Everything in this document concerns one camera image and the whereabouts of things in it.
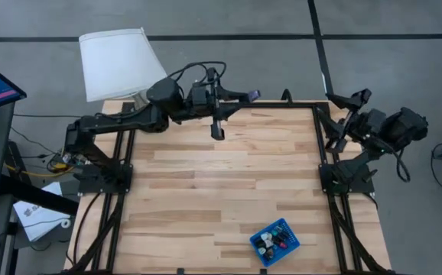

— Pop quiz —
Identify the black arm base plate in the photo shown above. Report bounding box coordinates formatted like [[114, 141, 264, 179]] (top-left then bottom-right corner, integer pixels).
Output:
[[318, 163, 375, 194], [77, 163, 134, 195]]

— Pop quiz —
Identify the black table frame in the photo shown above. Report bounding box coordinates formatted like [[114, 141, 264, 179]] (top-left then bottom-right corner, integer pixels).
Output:
[[66, 99, 392, 275]]

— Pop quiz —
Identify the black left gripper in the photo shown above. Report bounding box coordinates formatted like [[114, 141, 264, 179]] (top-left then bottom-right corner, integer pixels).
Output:
[[190, 82, 253, 118]]

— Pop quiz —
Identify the blue plastic basket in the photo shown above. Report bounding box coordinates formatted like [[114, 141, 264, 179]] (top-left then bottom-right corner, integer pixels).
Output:
[[249, 218, 301, 268]]

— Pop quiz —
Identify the black left wrist camera cable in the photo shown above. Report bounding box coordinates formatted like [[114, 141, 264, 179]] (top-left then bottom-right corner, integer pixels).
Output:
[[167, 60, 228, 92]]

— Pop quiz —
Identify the silver lamp white shade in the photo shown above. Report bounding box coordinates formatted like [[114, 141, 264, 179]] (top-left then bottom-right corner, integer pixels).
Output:
[[78, 27, 168, 112]]

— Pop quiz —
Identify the yellow cable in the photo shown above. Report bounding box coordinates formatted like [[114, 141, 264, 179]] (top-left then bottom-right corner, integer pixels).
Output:
[[3, 136, 89, 179]]

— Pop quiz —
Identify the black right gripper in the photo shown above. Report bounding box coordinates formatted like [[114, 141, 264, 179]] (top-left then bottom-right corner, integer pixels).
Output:
[[315, 89, 388, 146]]

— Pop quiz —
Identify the black stand bar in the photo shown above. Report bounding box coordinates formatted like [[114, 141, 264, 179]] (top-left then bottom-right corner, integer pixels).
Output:
[[0, 174, 80, 215]]

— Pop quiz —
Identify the white paper booklet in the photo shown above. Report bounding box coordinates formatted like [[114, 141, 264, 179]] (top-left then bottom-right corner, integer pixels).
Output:
[[12, 181, 72, 243]]

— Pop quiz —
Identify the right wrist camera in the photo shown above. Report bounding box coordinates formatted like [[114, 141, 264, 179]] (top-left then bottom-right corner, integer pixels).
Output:
[[326, 137, 347, 154]]

